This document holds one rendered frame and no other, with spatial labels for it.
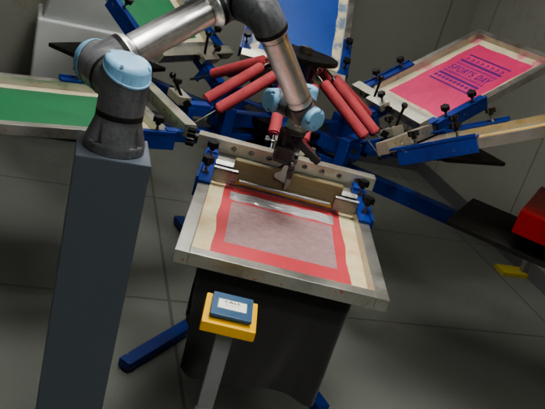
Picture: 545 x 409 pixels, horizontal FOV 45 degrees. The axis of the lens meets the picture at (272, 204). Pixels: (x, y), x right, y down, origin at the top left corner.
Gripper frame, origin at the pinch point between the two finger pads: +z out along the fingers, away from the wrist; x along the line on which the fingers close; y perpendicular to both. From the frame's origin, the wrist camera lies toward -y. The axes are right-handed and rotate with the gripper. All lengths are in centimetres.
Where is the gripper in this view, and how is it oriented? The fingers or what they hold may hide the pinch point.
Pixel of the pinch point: (286, 185)
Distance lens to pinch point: 229.1
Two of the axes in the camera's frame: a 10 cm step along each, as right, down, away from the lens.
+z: -2.5, 8.9, 3.8
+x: -0.2, 3.9, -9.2
